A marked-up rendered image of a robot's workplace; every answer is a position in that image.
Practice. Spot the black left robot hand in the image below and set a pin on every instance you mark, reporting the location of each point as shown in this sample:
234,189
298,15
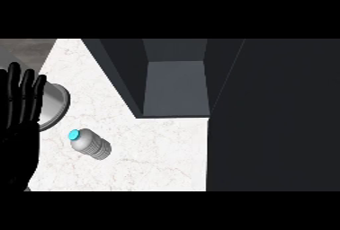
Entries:
18,140

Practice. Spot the clear water bottle blue cap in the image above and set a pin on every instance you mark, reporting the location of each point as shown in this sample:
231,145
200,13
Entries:
91,144

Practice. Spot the dark grey cabinet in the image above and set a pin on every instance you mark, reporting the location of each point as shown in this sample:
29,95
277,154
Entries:
175,86

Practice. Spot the dark grey cabinet door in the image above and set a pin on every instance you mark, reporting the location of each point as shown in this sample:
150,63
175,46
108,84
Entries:
274,116

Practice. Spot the grey metal bowl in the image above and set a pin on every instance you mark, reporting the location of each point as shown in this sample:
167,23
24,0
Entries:
54,104

